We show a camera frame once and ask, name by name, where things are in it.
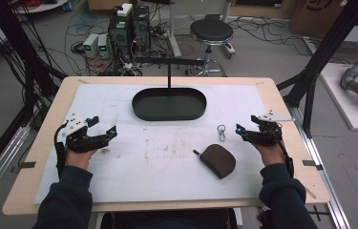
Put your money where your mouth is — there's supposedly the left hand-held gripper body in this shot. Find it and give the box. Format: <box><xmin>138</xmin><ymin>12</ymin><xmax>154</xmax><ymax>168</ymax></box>
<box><xmin>61</xmin><ymin>114</ymin><xmax>110</xmax><ymax>154</ymax></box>

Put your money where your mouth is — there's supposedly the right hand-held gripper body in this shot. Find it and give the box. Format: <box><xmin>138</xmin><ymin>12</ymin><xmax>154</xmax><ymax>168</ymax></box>
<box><xmin>242</xmin><ymin>109</ymin><xmax>296</xmax><ymax>148</ymax></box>

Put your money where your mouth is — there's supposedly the person's left hand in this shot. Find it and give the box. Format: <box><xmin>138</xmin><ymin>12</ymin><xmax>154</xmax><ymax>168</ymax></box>
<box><xmin>65</xmin><ymin>148</ymin><xmax>98</xmax><ymax>170</ymax></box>

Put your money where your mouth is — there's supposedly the person's right hand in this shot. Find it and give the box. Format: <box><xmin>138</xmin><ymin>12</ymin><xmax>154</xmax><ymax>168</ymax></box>
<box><xmin>251</xmin><ymin>142</ymin><xmax>286</xmax><ymax>168</ymax></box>

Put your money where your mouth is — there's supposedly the brown leather pouch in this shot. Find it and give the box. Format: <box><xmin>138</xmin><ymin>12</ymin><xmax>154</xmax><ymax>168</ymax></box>
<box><xmin>192</xmin><ymin>143</ymin><xmax>237</xmax><ymax>180</ymax></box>

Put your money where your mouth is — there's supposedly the black tape piece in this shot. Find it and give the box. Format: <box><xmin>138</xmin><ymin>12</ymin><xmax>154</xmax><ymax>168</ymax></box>
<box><xmin>10</xmin><ymin>160</ymin><xmax>37</xmax><ymax>175</ymax></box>
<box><xmin>302</xmin><ymin>159</ymin><xmax>325</xmax><ymax>172</ymax></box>

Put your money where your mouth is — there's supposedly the white table mat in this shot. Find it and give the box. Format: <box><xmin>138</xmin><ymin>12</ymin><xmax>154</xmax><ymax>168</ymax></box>
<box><xmin>32</xmin><ymin>83</ymin><xmax>275</xmax><ymax>205</ymax></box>

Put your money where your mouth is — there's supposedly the black oval tray with stand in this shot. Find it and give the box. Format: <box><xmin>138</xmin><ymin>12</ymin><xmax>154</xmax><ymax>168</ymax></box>
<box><xmin>131</xmin><ymin>56</ymin><xmax>208</xmax><ymax>122</ymax></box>

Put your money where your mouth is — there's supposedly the grey power supply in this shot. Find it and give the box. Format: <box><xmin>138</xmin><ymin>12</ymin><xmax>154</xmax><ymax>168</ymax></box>
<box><xmin>82</xmin><ymin>32</ymin><xmax>100</xmax><ymax>58</ymax></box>
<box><xmin>97</xmin><ymin>33</ymin><xmax>111</xmax><ymax>59</ymax></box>

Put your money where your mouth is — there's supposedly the white floor board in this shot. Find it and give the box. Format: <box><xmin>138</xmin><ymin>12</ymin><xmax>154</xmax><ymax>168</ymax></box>
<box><xmin>319</xmin><ymin>62</ymin><xmax>358</xmax><ymax>133</ymax></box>

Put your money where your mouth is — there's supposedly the black computer tower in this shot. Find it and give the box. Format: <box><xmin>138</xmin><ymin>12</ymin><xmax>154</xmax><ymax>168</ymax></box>
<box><xmin>107</xmin><ymin>12</ymin><xmax>134</xmax><ymax>62</ymax></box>
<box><xmin>131</xmin><ymin>5</ymin><xmax>152</xmax><ymax>50</ymax></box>

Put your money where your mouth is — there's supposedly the white power strip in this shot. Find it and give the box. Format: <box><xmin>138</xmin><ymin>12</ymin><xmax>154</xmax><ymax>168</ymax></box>
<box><xmin>303</xmin><ymin>35</ymin><xmax>320</xmax><ymax>55</ymax></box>

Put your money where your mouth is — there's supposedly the black round stool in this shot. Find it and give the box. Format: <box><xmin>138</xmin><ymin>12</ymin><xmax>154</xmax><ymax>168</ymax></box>
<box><xmin>188</xmin><ymin>17</ymin><xmax>236</xmax><ymax>77</ymax></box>

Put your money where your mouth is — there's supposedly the person's lap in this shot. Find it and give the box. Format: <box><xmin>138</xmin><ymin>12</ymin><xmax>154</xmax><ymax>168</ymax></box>
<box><xmin>99</xmin><ymin>207</ymin><xmax>239</xmax><ymax>229</ymax></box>

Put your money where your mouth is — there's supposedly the white box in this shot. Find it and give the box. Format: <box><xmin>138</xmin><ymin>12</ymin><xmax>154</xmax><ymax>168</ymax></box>
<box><xmin>116</xmin><ymin>3</ymin><xmax>134</xmax><ymax>18</ymax></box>

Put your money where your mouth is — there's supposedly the white table leg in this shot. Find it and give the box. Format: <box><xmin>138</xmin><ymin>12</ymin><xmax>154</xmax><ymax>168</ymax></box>
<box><xmin>166</xmin><ymin>0</ymin><xmax>183</xmax><ymax>59</ymax></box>

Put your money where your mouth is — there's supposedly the cardboard box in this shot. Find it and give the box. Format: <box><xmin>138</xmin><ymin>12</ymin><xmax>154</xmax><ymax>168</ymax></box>
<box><xmin>288</xmin><ymin>0</ymin><xmax>347</xmax><ymax>31</ymax></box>

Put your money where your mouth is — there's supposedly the white round table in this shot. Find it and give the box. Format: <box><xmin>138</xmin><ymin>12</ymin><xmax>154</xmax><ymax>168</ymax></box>
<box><xmin>13</xmin><ymin>0</ymin><xmax>70</xmax><ymax>15</ymax></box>

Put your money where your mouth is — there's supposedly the silver key ring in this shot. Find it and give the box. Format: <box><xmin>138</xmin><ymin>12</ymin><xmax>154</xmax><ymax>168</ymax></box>
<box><xmin>216</xmin><ymin>124</ymin><xmax>228</xmax><ymax>142</ymax></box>

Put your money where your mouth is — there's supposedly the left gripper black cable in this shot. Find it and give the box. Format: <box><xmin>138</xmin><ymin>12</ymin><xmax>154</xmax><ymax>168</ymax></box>
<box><xmin>53</xmin><ymin>121</ymin><xmax>70</xmax><ymax>179</ymax></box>

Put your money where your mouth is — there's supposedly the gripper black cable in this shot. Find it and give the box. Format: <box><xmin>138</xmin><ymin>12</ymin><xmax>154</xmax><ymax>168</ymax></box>
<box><xmin>271</xmin><ymin>128</ymin><xmax>296</xmax><ymax>179</ymax></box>
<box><xmin>53</xmin><ymin>121</ymin><xmax>70</xmax><ymax>179</ymax></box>

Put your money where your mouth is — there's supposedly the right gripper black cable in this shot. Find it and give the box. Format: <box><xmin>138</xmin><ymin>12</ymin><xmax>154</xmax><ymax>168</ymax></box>
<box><xmin>271</xmin><ymin>128</ymin><xmax>296</xmax><ymax>179</ymax></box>

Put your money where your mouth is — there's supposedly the tangle of floor cables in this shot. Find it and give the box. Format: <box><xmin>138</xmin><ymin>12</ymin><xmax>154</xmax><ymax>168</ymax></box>
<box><xmin>61</xmin><ymin>12</ymin><xmax>175</xmax><ymax>77</ymax></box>

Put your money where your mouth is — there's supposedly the black frame post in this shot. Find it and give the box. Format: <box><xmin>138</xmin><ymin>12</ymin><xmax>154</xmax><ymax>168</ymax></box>
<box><xmin>276</xmin><ymin>0</ymin><xmax>358</xmax><ymax>138</ymax></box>
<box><xmin>0</xmin><ymin>0</ymin><xmax>68</xmax><ymax>189</ymax></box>

